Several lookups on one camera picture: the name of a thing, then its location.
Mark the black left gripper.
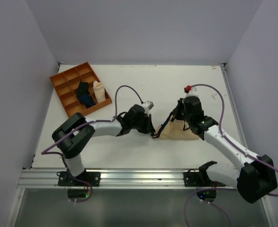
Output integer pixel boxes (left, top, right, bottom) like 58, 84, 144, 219
131, 113, 155, 133

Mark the beige underwear with dark trim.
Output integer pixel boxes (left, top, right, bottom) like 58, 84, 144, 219
151, 113, 199, 140

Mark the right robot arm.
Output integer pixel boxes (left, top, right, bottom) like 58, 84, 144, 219
172, 95, 278, 203

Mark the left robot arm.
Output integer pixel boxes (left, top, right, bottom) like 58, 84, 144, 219
52, 101, 155, 186

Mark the rolled beige underwear in tray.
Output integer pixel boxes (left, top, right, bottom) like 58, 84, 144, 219
93, 80, 106, 103

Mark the rolled navy underwear in tray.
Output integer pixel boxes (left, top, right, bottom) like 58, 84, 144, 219
79, 94, 95, 108

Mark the rolled black underwear in tray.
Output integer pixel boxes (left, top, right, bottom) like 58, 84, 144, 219
76, 81, 89, 99

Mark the orange compartment tray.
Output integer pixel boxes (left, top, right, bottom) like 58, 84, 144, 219
50, 62, 112, 117

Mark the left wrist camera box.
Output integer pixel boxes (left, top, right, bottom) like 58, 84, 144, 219
141, 101, 154, 112

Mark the aluminium right side rail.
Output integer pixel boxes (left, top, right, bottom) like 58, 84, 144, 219
219, 62, 255, 169

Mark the aluminium rail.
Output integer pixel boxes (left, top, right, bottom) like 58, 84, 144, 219
18, 166, 240, 189
219, 62, 255, 169

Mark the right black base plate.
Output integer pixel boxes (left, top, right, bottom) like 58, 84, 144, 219
183, 170, 226, 187

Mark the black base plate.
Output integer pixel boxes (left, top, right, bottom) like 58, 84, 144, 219
183, 170, 226, 187
56, 171, 101, 187

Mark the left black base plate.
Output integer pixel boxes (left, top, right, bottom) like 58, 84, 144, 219
56, 171, 101, 187

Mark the aluminium front rail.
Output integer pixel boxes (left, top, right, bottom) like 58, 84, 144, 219
18, 166, 240, 189

